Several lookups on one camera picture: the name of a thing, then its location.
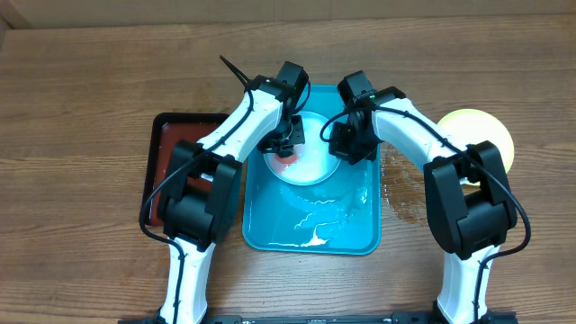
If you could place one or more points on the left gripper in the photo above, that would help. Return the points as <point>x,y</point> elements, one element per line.
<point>297,138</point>

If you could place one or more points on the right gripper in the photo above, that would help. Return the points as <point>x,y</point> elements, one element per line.
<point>344,147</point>

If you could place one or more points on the dark green sponge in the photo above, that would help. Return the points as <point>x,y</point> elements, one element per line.
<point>286,160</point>

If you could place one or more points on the light blue plate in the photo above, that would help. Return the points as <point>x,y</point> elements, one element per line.
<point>314,163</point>

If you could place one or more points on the yellow-green plate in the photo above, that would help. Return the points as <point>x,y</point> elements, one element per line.
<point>476,126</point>

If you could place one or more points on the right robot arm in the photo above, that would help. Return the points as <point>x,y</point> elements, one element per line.
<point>468,203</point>

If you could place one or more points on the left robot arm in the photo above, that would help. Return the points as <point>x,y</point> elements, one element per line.
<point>198,199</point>

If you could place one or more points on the teal plastic tray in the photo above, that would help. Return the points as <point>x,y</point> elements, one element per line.
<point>339,215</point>

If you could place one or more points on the black tray with red liquid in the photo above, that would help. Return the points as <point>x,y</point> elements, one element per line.
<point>167,130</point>

